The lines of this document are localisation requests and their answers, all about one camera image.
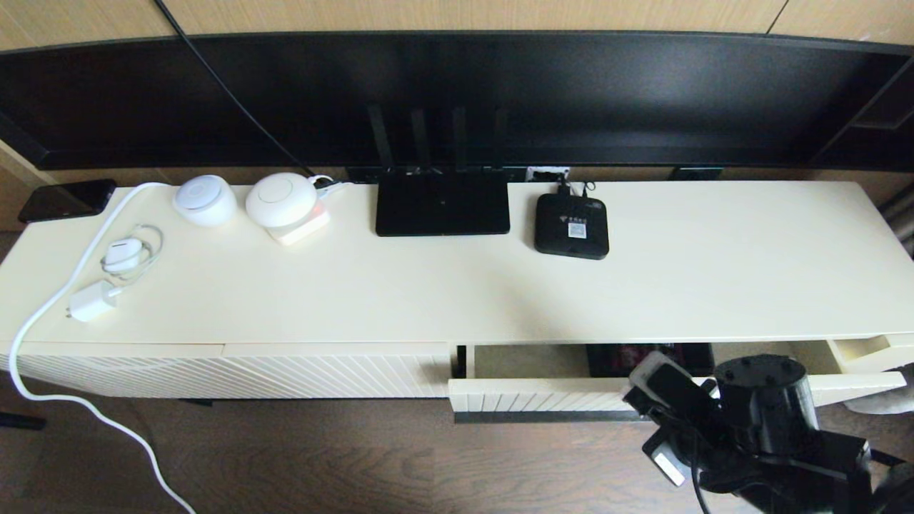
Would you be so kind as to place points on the black organizer box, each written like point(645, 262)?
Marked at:
point(596, 364)

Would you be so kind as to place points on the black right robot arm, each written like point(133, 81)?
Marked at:
point(764, 407)

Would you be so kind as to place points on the black furniture foot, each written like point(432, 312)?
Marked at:
point(21, 420)

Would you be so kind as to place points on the black router with antennas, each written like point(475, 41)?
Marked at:
point(443, 205)

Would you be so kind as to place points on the large white dome device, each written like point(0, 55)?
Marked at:
point(280, 198)

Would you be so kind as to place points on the cream ribbed drawer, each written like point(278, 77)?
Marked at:
point(535, 394)

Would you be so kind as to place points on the white power adapter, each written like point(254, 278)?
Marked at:
point(94, 301)

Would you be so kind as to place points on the white ribbed sideboard cabinet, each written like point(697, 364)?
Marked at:
point(428, 285)

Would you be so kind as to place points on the pinkish white square base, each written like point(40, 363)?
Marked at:
point(303, 231)

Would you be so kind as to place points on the black set-top box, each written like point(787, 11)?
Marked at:
point(557, 215)

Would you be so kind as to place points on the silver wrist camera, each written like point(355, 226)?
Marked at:
point(650, 371)

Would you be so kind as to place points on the black smartphone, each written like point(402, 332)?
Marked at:
point(66, 199)

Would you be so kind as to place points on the cream ribbed cabinet front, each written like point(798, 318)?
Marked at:
point(343, 371)
point(128, 371)

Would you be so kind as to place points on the black television foot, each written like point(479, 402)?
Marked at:
point(694, 173)

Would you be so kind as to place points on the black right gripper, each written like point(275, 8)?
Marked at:
point(665, 462)

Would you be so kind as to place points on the small white round speaker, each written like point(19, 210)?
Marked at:
point(205, 200)

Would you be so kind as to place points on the grey white fluffy bundle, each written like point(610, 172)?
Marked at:
point(885, 403)

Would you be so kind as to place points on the grey pleated curtain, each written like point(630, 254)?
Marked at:
point(901, 221)

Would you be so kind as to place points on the large black flat television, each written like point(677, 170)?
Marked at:
point(571, 93)

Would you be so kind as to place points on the white wall outlet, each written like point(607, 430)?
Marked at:
point(548, 173)

